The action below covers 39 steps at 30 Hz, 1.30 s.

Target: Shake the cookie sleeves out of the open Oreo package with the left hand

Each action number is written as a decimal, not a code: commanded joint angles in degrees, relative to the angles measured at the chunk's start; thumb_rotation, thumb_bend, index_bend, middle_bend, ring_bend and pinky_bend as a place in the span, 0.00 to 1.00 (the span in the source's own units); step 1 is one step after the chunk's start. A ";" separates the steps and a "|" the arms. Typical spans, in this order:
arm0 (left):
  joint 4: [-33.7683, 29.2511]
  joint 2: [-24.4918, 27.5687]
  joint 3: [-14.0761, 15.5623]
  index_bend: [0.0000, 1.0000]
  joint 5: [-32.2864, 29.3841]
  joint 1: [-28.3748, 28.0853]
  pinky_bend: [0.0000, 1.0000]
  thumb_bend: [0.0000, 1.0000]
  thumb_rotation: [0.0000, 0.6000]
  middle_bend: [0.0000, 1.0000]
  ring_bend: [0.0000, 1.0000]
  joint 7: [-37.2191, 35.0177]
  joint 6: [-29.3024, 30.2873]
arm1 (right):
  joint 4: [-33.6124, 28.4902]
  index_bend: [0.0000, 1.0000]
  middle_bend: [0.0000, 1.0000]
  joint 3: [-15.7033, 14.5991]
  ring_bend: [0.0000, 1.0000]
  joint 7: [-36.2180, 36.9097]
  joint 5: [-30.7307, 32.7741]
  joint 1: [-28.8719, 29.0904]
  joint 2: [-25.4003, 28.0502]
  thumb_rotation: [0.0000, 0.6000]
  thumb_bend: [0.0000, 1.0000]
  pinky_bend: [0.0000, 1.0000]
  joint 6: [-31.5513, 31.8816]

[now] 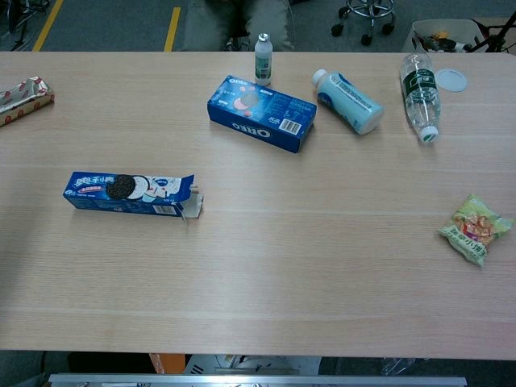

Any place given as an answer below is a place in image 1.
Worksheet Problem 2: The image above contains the blue oreo box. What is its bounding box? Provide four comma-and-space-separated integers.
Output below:
206, 74, 318, 155
62, 171, 205, 227

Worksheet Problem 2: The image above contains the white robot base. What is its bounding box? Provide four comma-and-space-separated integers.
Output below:
183, 354, 323, 377

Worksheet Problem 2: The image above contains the closed blue Oreo box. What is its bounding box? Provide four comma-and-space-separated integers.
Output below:
206, 74, 318, 155

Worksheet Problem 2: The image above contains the white storage bin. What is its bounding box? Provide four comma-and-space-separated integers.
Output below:
402, 19, 493, 54

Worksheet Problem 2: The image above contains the light blue milk bottle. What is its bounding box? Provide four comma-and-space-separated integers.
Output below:
311, 69, 385, 136

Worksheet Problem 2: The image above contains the small white bottle silver cap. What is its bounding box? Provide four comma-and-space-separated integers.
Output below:
254, 33, 274, 87

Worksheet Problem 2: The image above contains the seated person in grey trousers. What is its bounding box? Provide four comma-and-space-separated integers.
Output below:
178, 0, 296, 53

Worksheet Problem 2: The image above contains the clear water bottle green label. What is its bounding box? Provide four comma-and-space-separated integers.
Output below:
399, 52, 442, 144

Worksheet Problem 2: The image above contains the orange panel under table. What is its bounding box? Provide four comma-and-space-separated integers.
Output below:
148, 353, 187, 376

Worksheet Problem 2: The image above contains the chrome stool base with castors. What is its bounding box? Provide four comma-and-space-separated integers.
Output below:
331, 0, 398, 47

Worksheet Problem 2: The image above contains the green snack packet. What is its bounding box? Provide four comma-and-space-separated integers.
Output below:
437, 193, 516, 268

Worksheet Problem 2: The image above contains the white round plastic lid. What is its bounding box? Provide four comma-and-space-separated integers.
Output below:
434, 68, 469, 94

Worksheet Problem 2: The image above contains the red white snack packet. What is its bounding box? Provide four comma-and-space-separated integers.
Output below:
0, 75, 56, 128

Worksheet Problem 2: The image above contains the black tripod stand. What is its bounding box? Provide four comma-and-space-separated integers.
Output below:
468, 10, 516, 54

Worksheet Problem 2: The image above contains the aluminium rail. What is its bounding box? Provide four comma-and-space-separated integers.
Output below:
48, 372, 468, 387

